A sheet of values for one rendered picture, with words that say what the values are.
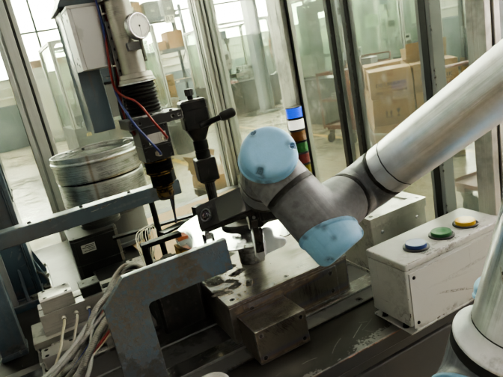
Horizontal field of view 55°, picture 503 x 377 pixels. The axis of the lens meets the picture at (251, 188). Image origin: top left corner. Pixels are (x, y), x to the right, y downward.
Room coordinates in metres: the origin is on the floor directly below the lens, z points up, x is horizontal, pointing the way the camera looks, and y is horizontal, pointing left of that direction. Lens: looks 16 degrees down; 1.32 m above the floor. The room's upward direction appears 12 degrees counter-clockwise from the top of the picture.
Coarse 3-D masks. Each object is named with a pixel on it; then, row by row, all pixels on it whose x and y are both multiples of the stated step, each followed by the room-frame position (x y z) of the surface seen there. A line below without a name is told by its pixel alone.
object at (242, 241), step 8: (184, 224) 1.12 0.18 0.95; (192, 224) 1.11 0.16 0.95; (264, 224) 1.01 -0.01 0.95; (272, 224) 1.00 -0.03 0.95; (280, 224) 0.99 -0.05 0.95; (184, 232) 1.07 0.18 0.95; (192, 232) 1.06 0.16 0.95; (200, 232) 1.05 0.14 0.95; (208, 232) 1.04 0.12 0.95; (216, 232) 1.03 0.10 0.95; (224, 232) 1.02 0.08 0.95; (232, 232) 1.00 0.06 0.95; (240, 232) 0.99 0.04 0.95; (248, 232) 0.98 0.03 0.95; (280, 232) 0.95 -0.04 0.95; (288, 232) 0.94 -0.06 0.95; (176, 240) 1.03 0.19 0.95; (184, 240) 1.01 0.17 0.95; (192, 240) 1.00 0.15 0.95; (200, 240) 0.99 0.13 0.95; (208, 240) 0.98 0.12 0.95; (232, 240) 0.96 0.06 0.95; (240, 240) 0.95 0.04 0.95; (248, 240) 0.94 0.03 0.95; (232, 248) 0.91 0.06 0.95; (240, 248) 0.90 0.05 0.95; (248, 248) 0.90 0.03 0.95
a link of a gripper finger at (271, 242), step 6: (264, 228) 0.79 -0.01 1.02; (270, 228) 0.79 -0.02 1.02; (252, 234) 0.79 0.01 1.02; (264, 234) 0.79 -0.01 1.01; (270, 234) 0.79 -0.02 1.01; (264, 240) 0.80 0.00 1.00; (270, 240) 0.80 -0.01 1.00; (276, 240) 0.80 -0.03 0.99; (282, 240) 0.80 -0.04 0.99; (264, 246) 0.80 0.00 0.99; (270, 246) 0.81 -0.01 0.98; (276, 246) 0.81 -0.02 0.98; (282, 246) 0.81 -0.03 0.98; (264, 252) 0.80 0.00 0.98; (258, 258) 0.82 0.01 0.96; (264, 258) 0.82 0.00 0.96
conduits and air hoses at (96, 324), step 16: (128, 272) 0.97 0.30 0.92; (112, 288) 0.93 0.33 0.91; (96, 304) 0.87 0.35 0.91; (64, 320) 0.97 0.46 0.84; (96, 320) 0.85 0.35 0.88; (80, 336) 0.89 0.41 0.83; (96, 336) 0.78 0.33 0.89; (80, 352) 0.82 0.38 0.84; (96, 352) 0.81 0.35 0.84; (80, 368) 0.75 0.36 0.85
